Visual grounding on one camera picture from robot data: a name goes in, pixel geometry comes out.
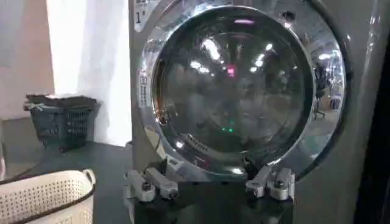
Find white curtain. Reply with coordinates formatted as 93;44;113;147
46;0;133;147

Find dark plastic laundry basket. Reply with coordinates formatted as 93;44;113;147
23;93;101;152

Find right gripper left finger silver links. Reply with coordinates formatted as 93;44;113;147
124;158;180;203

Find white perforated laundry basket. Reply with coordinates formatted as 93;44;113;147
0;169;97;224

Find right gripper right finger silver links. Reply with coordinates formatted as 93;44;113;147
243;156;296;201

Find round glass dryer door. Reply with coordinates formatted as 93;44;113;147
135;0;354;182

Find grey dryer machine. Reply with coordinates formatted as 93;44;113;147
127;0;390;224

